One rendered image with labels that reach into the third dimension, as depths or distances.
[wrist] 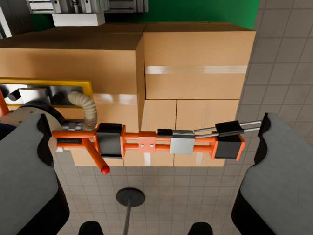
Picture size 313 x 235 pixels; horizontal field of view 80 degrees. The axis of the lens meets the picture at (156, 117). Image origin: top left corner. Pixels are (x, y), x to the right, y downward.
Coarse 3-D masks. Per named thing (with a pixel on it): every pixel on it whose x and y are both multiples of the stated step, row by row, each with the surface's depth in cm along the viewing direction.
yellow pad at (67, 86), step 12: (0, 84) 60; (12, 84) 60; (24, 84) 60; (36, 84) 60; (48, 84) 60; (60, 84) 60; (72, 84) 60; (84, 84) 60; (12, 96) 59; (60, 96) 59
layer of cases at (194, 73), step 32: (96, 32) 101; (128, 32) 100; (160, 32) 100; (192, 32) 99; (224, 32) 99; (160, 64) 109; (192, 64) 108; (224, 64) 108; (160, 96) 119; (192, 96) 119; (224, 96) 118; (160, 128) 132; (192, 128) 132; (128, 160) 149; (160, 160) 148; (192, 160) 148; (224, 160) 147
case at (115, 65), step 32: (32, 32) 98; (64, 32) 100; (0, 64) 70; (32, 64) 69; (64, 64) 69; (96, 64) 69; (128, 64) 69; (96, 96) 76; (128, 96) 76; (128, 128) 84
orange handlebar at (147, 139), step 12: (0, 96) 50; (0, 108) 51; (60, 132) 55; (72, 132) 56; (84, 132) 56; (144, 132) 57; (60, 144) 57; (72, 144) 57; (132, 144) 58; (144, 144) 56; (156, 144) 58; (168, 144) 59
